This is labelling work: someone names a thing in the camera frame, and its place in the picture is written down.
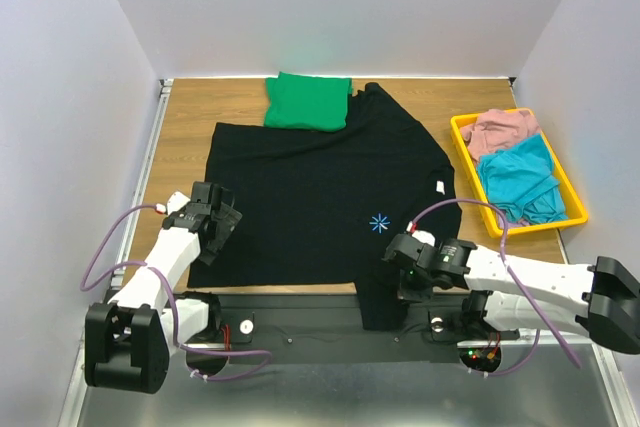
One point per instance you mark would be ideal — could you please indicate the yellow plastic bin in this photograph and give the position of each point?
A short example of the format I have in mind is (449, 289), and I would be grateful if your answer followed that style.
(497, 222)

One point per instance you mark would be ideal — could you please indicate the aluminium front rail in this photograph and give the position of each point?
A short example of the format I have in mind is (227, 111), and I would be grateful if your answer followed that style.
(109, 326)

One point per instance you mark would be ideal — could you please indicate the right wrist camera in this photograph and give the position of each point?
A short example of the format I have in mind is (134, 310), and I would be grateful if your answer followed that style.
(420, 235)

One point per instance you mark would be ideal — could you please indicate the aluminium side rail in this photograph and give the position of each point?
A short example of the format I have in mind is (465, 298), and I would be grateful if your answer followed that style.
(131, 220)

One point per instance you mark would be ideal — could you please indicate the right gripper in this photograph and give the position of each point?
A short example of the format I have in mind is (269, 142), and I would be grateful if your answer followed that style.
(396, 252)

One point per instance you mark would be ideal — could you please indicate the black t shirt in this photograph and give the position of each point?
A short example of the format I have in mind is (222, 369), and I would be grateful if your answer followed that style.
(321, 208)

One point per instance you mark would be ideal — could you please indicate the folded green t shirt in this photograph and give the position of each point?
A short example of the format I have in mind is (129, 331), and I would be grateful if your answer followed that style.
(307, 102)

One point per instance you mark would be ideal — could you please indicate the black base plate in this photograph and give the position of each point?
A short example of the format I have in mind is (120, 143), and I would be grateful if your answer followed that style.
(327, 329)

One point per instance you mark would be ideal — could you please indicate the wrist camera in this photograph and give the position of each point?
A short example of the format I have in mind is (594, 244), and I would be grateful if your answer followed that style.
(174, 205)
(420, 235)

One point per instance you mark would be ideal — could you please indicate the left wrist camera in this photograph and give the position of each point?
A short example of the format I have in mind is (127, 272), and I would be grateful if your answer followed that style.
(174, 205)

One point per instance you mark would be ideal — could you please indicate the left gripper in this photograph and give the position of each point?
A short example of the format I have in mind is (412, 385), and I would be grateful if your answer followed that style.
(228, 220)

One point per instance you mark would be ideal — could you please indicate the pink t shirt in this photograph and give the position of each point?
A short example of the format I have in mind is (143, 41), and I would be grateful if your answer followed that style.
(496, 130)

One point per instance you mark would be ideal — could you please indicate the teal t shirt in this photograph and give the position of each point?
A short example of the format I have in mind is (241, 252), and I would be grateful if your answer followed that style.
(520, 182)

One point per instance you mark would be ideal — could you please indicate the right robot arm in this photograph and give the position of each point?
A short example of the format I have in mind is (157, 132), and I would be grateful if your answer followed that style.
(550, 292)

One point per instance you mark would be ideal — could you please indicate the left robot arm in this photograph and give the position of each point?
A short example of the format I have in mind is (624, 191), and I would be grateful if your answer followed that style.
(145, 297)

